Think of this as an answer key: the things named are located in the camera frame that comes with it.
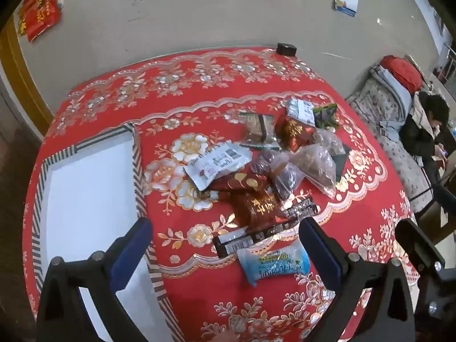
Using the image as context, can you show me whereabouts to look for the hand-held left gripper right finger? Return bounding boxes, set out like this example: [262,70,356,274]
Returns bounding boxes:
[298,217,416,342]

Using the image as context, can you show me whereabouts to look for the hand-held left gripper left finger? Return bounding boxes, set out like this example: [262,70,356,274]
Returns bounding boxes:
[36,217,154,342]

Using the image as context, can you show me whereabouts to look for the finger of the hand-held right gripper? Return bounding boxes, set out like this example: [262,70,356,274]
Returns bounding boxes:
[395,217,447,283]
[433,184,456,218]

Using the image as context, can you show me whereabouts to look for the blue and white candy packet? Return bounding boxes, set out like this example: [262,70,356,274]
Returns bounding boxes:
[236,239,311,287]

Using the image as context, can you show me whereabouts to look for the short black stick packet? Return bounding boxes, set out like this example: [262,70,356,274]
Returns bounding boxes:
[281,197,318,221]

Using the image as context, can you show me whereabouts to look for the long black stick packet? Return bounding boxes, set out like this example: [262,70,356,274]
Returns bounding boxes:
[213,219,296,258]

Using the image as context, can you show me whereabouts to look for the dark red packet gold characters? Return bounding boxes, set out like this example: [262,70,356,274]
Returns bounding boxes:
[228,189,290,229]

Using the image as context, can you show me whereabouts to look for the white box with striped rim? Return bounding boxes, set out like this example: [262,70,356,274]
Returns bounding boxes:
[30,123,186,342]

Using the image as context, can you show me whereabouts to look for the clear bag of brown nuts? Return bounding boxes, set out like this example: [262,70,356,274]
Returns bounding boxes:
[288,145,338,197]

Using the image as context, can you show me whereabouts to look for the clear bag of dark snacks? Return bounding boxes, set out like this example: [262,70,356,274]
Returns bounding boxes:
[250,150,304,201]

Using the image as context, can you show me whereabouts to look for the dark green packet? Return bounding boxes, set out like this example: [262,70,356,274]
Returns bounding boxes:
[331,142,353,183]

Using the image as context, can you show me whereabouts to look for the red packet with gold leaves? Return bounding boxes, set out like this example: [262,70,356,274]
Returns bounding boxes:
[209,172,268,194]

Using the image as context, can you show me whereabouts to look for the small clear plastic bag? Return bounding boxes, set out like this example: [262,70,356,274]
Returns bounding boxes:
[315,128,345,156]

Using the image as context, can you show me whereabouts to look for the bright red packet gold characters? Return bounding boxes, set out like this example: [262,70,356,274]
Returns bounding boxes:
[274,115,317,152]

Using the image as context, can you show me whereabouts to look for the white snack packet with barcode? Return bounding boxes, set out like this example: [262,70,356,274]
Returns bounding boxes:
[183,142,253,192]

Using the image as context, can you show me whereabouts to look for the small green snack packet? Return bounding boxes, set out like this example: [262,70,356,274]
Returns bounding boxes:
[313,103,338,129]

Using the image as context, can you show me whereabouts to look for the clear packet of brown crackers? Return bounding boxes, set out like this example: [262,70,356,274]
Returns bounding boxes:
[238,111,281,150]

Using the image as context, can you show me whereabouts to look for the silver snack packet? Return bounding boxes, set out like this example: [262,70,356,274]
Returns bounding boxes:
[286,97,317,126]

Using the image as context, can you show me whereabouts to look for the floral quilt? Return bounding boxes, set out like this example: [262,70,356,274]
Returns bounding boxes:
[346,67,430,215]

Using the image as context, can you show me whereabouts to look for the red pillow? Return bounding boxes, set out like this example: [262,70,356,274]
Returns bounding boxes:
[378,55,424,96]

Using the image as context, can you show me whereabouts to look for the red floral tablecloth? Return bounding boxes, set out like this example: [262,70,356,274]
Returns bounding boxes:
[22,46,433,342]

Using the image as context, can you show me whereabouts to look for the black round container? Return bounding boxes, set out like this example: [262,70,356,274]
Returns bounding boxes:
[276,42,298,57]

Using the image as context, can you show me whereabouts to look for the yellow door frame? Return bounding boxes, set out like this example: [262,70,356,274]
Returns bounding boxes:
[0,21,55,138]

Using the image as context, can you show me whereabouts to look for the red wall banner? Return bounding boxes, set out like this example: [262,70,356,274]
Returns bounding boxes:
[17,0,62,42]

